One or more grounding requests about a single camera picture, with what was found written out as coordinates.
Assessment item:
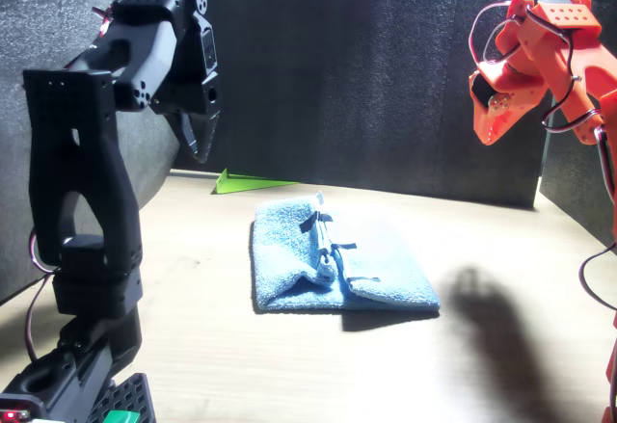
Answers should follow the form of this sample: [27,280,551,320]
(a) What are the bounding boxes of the light blue towel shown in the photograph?
[249,191,442,315]

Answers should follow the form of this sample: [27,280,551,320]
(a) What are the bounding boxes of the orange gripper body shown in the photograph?
[469,64,550,106]

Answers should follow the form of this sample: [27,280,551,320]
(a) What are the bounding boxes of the black perforated arm base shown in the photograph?
[0,340,158,423]

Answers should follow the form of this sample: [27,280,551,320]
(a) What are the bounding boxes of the controller board with red LED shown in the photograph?
[0,393,35,423]

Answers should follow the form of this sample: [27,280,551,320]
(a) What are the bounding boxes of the red white servo cable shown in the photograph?
[469,2,523,66]
[24,229,55,362]

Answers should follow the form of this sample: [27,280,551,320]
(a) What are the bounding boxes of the lime green plastic wedge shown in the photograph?
[210,168,300,197]

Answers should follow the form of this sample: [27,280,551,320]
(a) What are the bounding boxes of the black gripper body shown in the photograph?
[153,75,223,119]

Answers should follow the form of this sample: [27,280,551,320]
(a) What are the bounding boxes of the green clamp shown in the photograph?
[102,409,142,423]

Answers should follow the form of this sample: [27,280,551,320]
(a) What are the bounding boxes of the dark thin base cable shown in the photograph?
[577,242,617,312]

